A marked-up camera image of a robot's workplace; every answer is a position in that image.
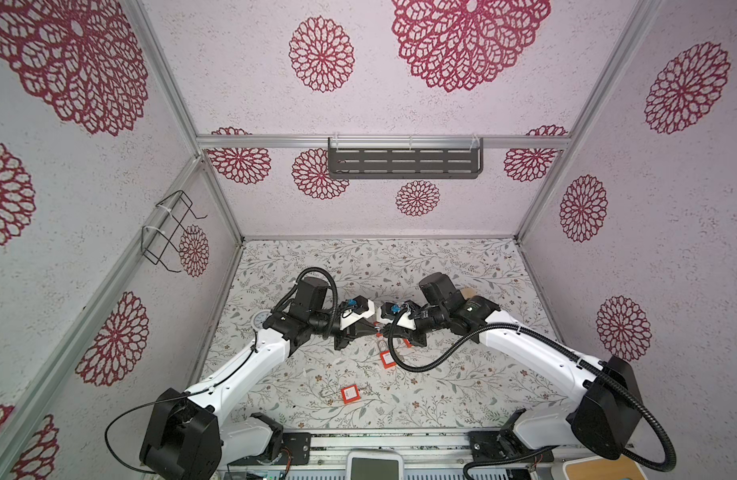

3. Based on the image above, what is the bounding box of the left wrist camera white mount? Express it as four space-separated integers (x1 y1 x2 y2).
338 295 376 330

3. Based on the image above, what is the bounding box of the white tablet device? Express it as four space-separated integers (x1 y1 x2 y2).
346 449 405 480

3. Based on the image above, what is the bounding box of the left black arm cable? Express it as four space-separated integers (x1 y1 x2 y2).
103 332 262 475

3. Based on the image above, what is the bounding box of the black wire wall basket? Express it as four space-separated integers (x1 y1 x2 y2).
140 190 210 278

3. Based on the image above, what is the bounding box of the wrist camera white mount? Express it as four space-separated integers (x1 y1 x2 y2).
338 295 376 330
377 302 416 330

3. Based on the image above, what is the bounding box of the right black corrugated cable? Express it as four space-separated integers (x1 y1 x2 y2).
387 308 678 480

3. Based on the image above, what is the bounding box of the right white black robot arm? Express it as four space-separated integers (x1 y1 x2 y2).
378 272 642 460

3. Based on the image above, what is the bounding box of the dark grey wall shelf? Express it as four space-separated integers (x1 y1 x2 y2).
326 137 483 180

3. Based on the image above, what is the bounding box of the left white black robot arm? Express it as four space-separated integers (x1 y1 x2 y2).
138 267 376 479

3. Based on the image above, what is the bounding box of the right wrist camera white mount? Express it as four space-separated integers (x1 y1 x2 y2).
377 302 416 330

